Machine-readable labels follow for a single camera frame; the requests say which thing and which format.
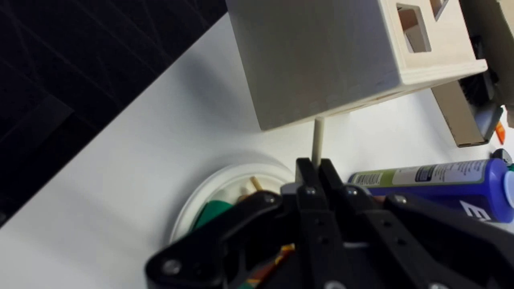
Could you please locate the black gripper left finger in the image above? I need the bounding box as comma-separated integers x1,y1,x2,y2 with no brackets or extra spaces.
144,158,344,289

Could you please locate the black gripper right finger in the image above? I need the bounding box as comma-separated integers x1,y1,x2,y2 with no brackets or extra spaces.
319,158,514,289

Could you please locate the wooden chopstick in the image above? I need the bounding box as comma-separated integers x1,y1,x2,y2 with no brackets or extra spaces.
311,118,324,166

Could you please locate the white bowl with green item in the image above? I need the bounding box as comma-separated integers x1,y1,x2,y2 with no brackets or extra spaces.
168,162,292,242

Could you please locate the blue spray can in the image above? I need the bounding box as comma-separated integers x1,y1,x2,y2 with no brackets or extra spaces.
348,158,514,223

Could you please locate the wooden shape sorter box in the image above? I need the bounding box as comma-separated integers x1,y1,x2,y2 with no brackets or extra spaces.
226,0,487,129

